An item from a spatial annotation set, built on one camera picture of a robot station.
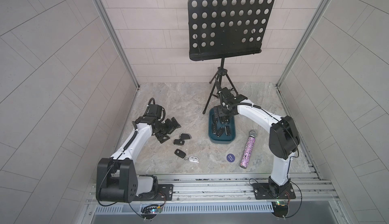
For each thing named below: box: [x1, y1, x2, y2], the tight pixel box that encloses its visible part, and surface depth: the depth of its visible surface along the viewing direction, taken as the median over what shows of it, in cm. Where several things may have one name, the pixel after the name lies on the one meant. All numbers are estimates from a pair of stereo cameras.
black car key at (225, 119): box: [220, 116, 230, 125], surface depth 96 cm
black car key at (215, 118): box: [211, 113, 219, 124], surface depth 91 cm
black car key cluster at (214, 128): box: [211, 123, 218, 134], surface depth 95 cm
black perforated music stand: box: [188, 0, 275, 115], surface depth 67 cm
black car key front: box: [174, 148, 187, 159], surface depth 84 cm
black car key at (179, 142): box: [173, 139, 185, 145], surface depth 88 cm
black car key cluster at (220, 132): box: [215, 126, 225, 138], surface depth 93 cm
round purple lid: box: [226, 153, 236, 163], surface depth 84 cm
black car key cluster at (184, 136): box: [179, 132, 192, 140], surface depth 91 cm
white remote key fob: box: [183, 156, 200, 164], surface depth 82 cm
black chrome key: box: [224, 125, 232, 136], surface depth 93 cm
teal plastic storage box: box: [208, 106, 237, 145], surface depth 91 cm
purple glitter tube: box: [239, 129, 258, 169], surface depth 84 cm
